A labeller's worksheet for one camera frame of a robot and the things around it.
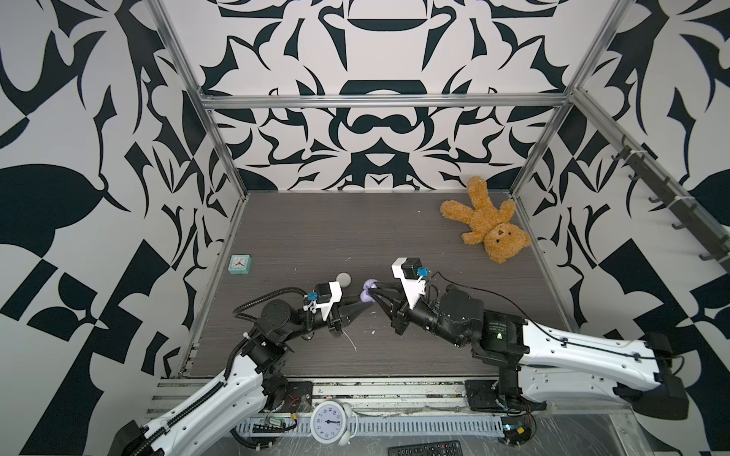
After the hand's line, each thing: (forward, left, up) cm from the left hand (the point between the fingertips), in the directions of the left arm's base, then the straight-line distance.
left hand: (370, 293), depth 62 cm
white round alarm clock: (-21, +9, -26) cm, 34 cm away
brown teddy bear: (+27, -46, -21) cm, 57 cm away
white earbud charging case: (+18, +7, -27) cm, 33 cm away
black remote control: (-27, -17, -27) cm, 42 cm away
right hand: (-1, 0, +3) cm, 4 cm away
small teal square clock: (+24, +42, -26) cm, 55 cm away
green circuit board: (-24, -36, -29) cm, 52 cm away
